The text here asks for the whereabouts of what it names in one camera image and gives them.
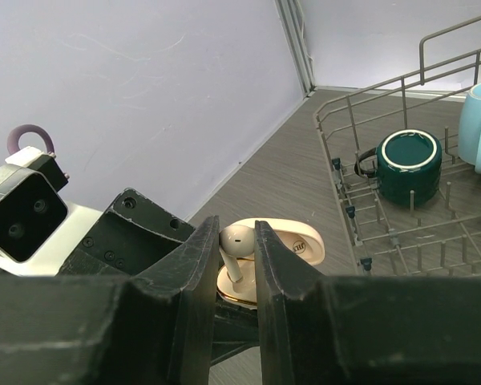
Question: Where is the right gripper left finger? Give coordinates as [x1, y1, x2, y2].
[0, 217, 220, 384]

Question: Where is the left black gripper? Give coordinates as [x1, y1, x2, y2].
[55, 187, 261, 367]

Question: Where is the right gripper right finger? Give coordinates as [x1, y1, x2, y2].
[255, 221, 481, 384]

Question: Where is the pink earbud top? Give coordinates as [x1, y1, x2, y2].
[219, 225, 255, 282]

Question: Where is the dark green mug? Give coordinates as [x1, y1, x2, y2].
[354, 129, 443, 207]

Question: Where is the light blue mug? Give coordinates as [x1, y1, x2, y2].
[458, 83, 481, 174]

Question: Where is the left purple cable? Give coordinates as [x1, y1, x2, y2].
[6, 124, 55, 156]

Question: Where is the grey wire dish rack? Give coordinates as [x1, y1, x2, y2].
[313, 15, 481, 278]

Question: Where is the aluminium frame post left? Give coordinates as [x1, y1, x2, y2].
[275, 0, 316, 97]

